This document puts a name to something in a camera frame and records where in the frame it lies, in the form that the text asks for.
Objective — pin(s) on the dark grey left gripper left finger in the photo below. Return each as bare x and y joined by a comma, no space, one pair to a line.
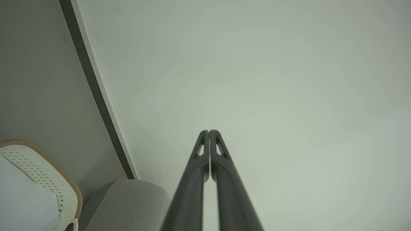
189,192

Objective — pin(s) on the grey fabric sofa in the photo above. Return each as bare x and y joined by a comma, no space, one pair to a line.
128,208

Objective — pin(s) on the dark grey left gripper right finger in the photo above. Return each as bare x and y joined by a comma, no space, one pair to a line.
232,195

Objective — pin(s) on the white black baseboard strip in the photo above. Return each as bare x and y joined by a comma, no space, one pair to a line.
96,89

